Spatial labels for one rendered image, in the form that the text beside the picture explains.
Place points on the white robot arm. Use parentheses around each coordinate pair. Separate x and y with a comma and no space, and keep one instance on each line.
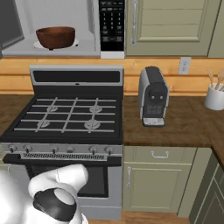
(58,186)

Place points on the green base cupboard door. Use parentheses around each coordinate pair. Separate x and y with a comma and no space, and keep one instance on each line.
(154,186)

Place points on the brown wooden bowl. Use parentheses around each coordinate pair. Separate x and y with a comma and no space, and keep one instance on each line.
(56,36)

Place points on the white microwave oven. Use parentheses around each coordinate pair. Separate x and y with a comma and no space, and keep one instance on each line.
(73,26)

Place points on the silver stove knob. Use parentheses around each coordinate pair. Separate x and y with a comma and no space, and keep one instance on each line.
(12,148)
(54,150)
(109,150)
(27,149)
(93,150)

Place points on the black and silver stove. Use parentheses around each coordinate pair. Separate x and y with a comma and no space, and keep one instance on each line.
(70,116)

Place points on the grey and black coffee machine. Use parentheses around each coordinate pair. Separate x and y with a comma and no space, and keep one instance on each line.
(153,96)

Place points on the green drawer front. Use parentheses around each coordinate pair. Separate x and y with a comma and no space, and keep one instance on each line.
(159,154)

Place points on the white utensil pot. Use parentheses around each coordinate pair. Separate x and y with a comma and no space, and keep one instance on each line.
(214,99)

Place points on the wooden spoon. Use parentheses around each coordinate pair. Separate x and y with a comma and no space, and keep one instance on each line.
(210,75)

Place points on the wooden spatula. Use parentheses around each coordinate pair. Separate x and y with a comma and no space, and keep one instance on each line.
(220,77)

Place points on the dark green corner cupboard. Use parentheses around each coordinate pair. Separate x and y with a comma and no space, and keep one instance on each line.
(208,195)

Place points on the white wall socket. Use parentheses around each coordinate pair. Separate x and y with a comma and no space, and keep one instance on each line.
(184,65)

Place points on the green narrow wall cupboard door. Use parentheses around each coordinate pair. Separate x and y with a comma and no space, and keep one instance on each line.
(217,32)

